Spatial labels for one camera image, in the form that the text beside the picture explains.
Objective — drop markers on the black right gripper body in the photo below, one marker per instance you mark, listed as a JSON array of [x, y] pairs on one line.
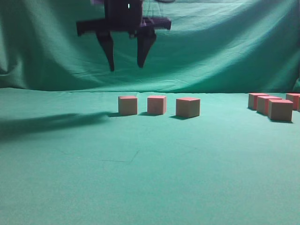
[[123, 16]]

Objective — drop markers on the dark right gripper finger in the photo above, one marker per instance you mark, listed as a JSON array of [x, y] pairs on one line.
[[145, 40], [106, 42]]

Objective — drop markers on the pink cube column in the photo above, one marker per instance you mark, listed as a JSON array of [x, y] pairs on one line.
[[128, 105], [280, 110], [188, 107], [295, 98], [263, 104], [252, 100], [156, 105]]

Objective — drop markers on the green cloth backdrop and cover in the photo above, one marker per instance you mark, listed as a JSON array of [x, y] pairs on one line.
[[67, 157]]

